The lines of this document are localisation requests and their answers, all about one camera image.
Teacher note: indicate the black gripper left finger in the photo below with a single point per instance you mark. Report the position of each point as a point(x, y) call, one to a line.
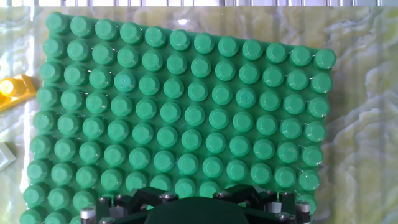
point(124, 205)

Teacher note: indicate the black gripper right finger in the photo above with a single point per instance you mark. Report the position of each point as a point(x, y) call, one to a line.
point(264, 199)

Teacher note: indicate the green studded baseplate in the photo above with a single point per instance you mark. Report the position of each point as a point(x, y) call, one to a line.
point(186, 109)

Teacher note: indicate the green marble pattern mat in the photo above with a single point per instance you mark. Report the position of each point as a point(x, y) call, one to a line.
point(357, 124)

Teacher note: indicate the white four-stud brick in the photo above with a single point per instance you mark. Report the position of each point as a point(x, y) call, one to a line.
point(5, 155)

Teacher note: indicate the amber four-stud brick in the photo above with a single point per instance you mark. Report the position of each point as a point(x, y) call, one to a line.
point(15, 90)

